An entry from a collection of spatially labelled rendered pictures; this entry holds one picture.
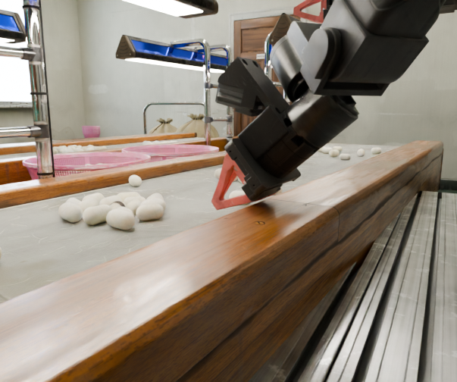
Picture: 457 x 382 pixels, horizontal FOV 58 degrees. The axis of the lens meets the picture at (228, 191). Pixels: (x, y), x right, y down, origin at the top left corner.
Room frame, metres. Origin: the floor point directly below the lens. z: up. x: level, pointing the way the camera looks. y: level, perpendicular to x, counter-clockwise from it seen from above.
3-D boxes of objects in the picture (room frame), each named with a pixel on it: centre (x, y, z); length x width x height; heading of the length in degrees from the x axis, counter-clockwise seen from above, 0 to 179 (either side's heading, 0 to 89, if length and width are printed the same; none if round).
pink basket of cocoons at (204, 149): (1.15, 0.16, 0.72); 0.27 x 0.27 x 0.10
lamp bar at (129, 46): (1.65, 0.17, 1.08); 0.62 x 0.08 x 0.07; 148
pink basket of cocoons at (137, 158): (0.91, 0.31, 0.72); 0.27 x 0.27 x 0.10
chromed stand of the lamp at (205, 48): (1.61, 0.10, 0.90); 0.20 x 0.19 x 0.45; 148
